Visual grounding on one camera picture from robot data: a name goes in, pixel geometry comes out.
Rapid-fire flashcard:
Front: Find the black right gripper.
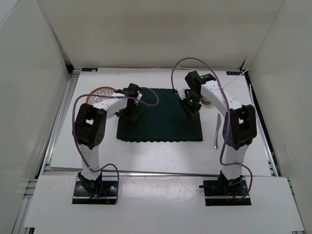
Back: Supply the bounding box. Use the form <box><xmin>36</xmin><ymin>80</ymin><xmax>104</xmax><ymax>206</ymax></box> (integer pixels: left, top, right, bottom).
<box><xmin>179</xmin><ymin>92</ymin><xmax>204</xmax><ymax>120</ymax></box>

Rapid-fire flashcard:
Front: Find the dark green cloth napkin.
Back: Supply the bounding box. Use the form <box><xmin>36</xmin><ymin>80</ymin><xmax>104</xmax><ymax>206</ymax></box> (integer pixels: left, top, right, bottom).
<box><xmin>117</xmin><ymin>88</ymin><xmax>203</xmax><ymax>142</ymax></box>

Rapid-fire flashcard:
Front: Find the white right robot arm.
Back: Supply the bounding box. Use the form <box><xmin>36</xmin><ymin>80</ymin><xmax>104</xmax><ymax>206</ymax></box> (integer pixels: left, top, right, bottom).
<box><xmin>178</xmin><ymin>71</ymin><xmax>257</xmax><ymax>195</ymax></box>

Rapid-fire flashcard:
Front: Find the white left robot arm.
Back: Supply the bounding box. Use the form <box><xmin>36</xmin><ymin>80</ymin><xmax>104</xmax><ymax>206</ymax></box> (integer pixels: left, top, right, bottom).
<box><xmin>73</xmin><ymin>83</ymin><xmax>143</xmax><ymax>195</ymax></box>

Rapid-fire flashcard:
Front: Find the metal cup with cork base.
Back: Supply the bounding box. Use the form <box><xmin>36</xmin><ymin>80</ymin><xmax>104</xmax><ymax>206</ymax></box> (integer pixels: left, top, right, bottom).
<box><xmin>201</xmin><ymin>98</ymin><xmax>211</xmax><ymax>105</ymax></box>

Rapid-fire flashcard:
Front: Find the floral patterned ceramic plate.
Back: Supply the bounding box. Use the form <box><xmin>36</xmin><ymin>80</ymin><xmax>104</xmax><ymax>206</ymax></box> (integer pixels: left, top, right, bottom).
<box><xmin>85</xmin><ymin>86</ymin><xmax>116</xmax><ymax>105</ymax></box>

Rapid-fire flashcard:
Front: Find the silver table knife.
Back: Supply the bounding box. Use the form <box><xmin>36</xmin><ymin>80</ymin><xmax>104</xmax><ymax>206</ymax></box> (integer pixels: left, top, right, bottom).
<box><xmin>214</xmin><ymin>113</ymin><xmax>221</xmax><ymax>149</ymax></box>

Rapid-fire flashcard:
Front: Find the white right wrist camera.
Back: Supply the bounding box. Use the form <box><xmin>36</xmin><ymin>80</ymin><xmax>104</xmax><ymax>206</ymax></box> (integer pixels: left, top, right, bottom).
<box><xmin>174</xmin><ymin>86</ymin><xmax>187</xmax><ymax>100</ymax></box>

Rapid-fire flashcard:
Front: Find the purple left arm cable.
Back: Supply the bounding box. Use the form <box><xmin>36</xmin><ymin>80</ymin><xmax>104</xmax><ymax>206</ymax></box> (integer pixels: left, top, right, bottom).
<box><xmin>72</xmin><ymin>87</ymin><xmax>159</xmax><ymax>204</ymax></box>

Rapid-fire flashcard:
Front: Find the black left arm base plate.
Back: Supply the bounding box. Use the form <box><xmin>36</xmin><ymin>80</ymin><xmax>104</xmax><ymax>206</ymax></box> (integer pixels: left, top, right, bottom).
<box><xmin>72</xmin><ymin>172</ymin><xmax>119</xmax><ymax>205</ymax></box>

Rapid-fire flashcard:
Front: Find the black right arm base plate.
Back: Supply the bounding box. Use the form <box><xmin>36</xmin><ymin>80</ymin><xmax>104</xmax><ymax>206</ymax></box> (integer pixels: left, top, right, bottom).
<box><xmin>199</xmin><ymin>179</ymin><xmax>252</xmax><ymax>206</ymax></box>

